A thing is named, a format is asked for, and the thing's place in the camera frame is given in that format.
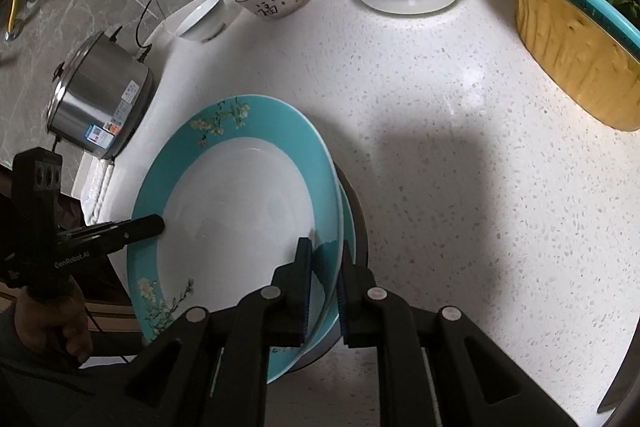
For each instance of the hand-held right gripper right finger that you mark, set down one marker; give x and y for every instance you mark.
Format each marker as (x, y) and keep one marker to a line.
(345, 302)

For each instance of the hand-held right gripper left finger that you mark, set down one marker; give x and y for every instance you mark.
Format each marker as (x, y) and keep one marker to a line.
(302, 287)

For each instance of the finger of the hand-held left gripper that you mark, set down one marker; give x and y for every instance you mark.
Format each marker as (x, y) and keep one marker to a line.
(125, 232)

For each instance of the grey rim white plate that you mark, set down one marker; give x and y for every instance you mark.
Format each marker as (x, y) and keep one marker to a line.
(361, 232)

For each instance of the teal floral rim plate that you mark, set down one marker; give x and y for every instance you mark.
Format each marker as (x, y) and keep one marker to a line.
(350, 227)
(235, 207)

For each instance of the small white bowl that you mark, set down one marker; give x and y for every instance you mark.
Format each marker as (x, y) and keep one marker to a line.
(205, 22)

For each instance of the person's left hand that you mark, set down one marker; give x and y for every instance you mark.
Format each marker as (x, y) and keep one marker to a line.
(50, 322)

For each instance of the folded white towel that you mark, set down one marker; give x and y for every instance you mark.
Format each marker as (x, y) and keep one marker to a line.
(97, 192)

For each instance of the stainless steel rice cooker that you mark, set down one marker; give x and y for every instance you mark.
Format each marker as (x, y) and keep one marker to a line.
(95, 92)

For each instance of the yellow plastic basin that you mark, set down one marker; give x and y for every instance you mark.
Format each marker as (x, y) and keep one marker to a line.
(575, 52)

